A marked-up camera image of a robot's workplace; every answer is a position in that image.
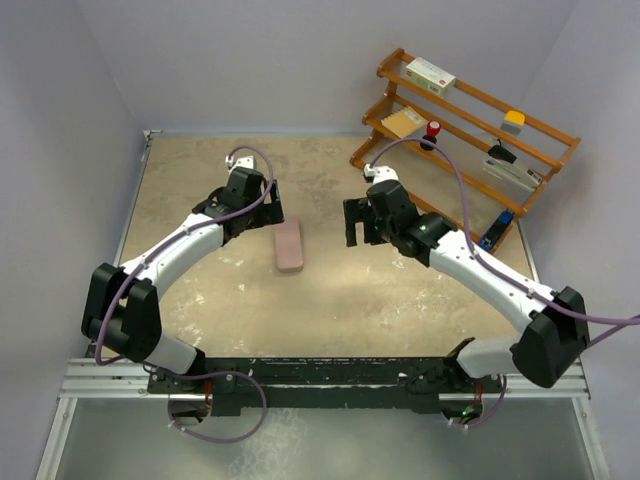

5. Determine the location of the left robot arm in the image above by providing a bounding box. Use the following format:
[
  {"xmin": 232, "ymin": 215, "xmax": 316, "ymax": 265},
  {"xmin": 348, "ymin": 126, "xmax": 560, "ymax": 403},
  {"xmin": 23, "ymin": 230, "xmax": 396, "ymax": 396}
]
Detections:
[{"xmin": 81, "ymin": 156, "xmax": 284, "ymax": 392}]

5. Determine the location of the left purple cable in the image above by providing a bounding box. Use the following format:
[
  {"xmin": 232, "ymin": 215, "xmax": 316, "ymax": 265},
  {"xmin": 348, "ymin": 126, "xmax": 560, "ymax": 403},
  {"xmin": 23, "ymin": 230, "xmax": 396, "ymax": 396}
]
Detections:
[{"xmin": 93, "ymin": 145, "xmax": 276, "ymax": 443}]

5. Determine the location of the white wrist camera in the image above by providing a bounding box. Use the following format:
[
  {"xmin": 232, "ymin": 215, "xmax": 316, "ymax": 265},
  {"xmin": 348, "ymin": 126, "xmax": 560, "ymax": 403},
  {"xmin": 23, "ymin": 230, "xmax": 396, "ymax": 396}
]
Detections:
[
  {"xmin": 363, "ymin": 164, "xmax": 399, "ymax": 185},
  {"xmin": 225, "ymin": 155, "xmax": 256, "ymax": 172}
]

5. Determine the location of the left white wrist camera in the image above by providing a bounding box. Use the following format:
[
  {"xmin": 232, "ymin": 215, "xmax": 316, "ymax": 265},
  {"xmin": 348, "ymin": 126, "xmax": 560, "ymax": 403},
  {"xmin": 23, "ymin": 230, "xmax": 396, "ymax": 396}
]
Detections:
[{"xmin": 225, "ymin": 155, "xmax": 256, "ymax": 172}]

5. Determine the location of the black stapler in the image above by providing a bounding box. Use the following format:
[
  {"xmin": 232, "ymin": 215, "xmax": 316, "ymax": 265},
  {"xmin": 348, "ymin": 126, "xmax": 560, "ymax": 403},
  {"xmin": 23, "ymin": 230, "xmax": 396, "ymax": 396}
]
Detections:
[{"xmin": 488, "ymin": 143, "xmax": 517, "ymax": 164}]

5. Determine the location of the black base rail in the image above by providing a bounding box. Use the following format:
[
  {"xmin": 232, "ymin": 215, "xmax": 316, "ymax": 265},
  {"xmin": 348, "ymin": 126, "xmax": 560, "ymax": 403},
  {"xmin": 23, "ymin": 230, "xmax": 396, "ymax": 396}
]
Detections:
[{"xmin": 148, "ymin": 357, "xmax": 500, "ymax": 417}]

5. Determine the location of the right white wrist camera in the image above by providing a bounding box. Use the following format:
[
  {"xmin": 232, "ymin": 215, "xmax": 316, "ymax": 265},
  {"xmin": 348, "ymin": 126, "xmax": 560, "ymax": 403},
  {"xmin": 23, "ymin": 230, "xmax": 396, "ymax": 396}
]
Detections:
[{"xmin": 363, "ymin": 164, "xmax": 399, "ymax": 185}]

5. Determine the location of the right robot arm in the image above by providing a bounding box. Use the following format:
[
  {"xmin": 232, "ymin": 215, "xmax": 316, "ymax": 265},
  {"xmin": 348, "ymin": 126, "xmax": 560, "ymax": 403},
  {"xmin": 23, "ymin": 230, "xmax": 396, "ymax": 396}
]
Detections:
[{"xmin": 343, "ymin": 180, "xmax": 590, "ymax": 391}]

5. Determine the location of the wooden three-tier shelf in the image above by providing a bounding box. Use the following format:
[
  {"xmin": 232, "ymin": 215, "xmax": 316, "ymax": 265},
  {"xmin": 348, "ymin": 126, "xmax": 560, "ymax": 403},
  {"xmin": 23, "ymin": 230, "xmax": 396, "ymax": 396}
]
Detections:
[{"xmin": 350, "ymin": 48, "xmax": 581, "ymax": 258}]

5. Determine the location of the white green box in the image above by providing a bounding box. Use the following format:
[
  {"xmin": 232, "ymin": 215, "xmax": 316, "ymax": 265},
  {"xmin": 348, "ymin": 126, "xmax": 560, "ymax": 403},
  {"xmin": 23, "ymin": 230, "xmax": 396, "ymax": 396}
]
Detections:
[{"xmin": 405, "ymin": 57, "xmax": 457, "ymax": 98}]

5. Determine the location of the red black stamp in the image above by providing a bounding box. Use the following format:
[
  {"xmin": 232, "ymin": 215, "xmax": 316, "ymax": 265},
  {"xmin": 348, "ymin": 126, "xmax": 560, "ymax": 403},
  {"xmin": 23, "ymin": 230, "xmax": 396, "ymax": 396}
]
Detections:
[{"xmin": 420, "ymin": 120, "xmax": 441, "ymax": 151}]

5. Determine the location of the brown envelope packet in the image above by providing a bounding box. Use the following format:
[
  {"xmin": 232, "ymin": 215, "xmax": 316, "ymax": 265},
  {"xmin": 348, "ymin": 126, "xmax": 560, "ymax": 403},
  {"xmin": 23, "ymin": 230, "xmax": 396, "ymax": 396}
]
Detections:
[{"xmin": 381, "ymin": 106, "xmax": 427, "ymax": 138}]

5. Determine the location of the pink glasses case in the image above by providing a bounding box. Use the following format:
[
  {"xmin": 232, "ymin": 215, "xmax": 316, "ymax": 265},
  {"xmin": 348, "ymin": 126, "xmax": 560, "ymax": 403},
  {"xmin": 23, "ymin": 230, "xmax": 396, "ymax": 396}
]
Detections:
[{"xmin": 274, "ymin": 215, "xmax": 304, "ymax": 273}]

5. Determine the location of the blue stapler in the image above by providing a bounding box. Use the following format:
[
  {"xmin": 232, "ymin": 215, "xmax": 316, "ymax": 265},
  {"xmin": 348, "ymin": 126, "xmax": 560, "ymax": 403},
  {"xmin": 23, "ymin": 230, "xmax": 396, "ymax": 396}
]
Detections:
[{"xmin": 479, "ymin": 209, "xmax": 514, "ymax": 251}]

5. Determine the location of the aluminium frame rail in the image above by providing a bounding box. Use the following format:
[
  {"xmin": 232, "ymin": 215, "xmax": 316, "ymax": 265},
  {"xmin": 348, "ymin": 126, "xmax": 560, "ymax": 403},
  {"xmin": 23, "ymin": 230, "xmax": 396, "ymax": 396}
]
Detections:
[{"xmin": 505, "ymin": 357, "xmax": 591, "ymax": 399}]

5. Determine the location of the yellow grey sponge block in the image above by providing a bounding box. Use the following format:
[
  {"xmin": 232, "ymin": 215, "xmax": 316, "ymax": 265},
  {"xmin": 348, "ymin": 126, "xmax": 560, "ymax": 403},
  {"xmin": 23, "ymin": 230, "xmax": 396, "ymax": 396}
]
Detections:
[{"xmin": 500, "ymin": 110, "xmax": 526, "ymax": 137}]

